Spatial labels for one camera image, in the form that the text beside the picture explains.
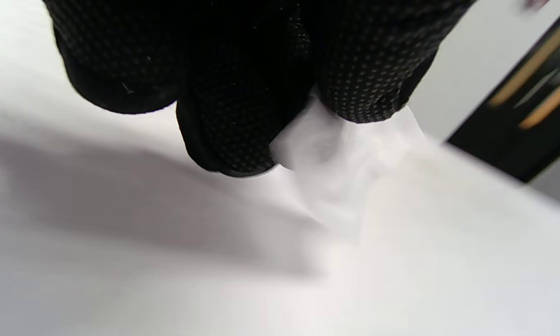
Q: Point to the person's left hand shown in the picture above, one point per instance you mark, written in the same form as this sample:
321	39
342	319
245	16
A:
242	70

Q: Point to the small white paper piece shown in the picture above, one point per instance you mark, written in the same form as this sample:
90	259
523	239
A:
336	158

